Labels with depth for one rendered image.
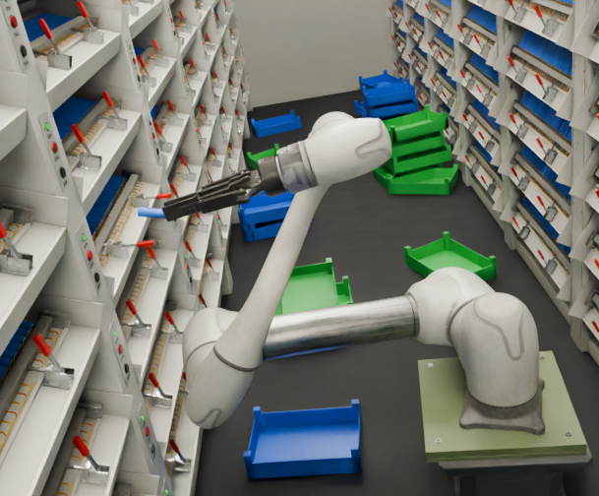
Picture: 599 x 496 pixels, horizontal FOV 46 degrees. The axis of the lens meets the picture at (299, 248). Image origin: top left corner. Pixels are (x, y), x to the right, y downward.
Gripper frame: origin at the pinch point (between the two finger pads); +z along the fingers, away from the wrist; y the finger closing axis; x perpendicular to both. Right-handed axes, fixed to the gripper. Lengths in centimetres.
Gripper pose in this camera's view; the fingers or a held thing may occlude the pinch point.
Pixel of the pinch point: (182, 206)
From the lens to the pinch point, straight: 137.8
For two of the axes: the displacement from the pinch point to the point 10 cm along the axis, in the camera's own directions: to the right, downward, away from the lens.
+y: 0.4, 4.3, -9.0
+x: 3.2, 8.5, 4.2
